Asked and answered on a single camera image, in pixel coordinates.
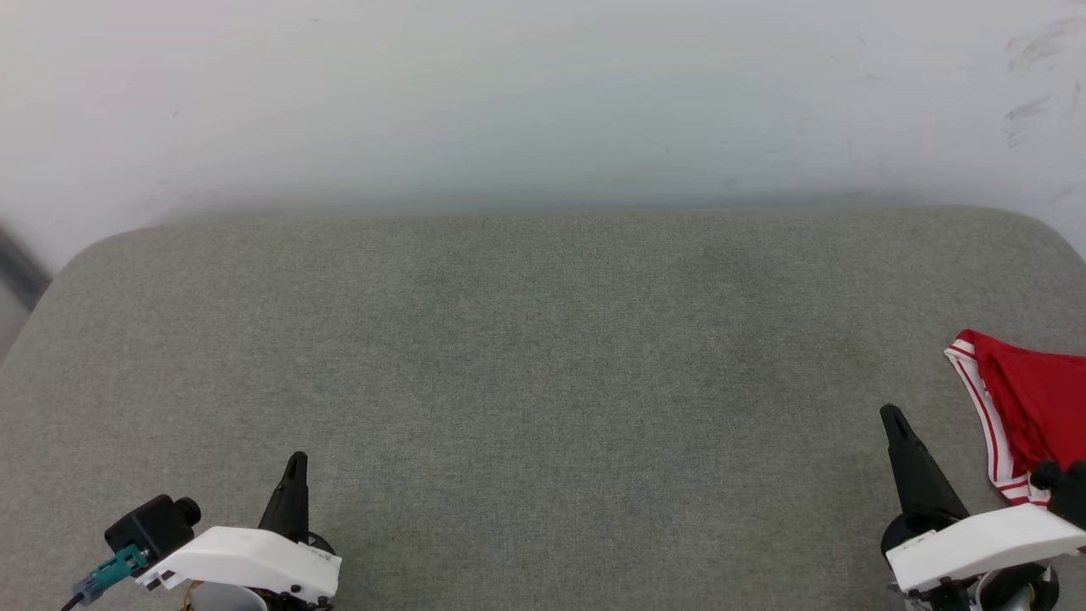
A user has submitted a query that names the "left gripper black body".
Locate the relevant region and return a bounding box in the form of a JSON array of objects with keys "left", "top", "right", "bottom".
[{"left": 188, "top": 532, "right": 342, "bottom": 611}]

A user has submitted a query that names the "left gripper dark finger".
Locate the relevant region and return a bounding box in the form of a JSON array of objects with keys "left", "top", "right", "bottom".
[{"left": 258, "top": 451, "right": 311, "bottom": 544}]

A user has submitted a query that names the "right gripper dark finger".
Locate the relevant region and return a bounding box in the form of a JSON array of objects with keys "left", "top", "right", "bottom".
[{"left": 879, "top": 404, "right": 970, "bottom": 531}]

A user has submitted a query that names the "grey fabric sofa cushion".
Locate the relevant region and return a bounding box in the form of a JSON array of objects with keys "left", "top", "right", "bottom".
[{"left": 0, "top": 206, "right": 1086, "bottom": 611}]

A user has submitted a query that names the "teal cable plug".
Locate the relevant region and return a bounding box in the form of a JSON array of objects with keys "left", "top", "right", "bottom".
[{"left": 72, "top": 545, "right": 149, "bottom": 605}]

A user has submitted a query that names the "red and white jersey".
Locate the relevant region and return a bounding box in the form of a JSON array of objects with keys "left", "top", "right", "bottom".
[{"left": 944, "top": 329, "right": 1086, "bottom": 507}]

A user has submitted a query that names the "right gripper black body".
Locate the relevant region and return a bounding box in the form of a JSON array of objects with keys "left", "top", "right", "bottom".
[{"left": 881, "top": 514, "right": 1061, "bottom": 611}]

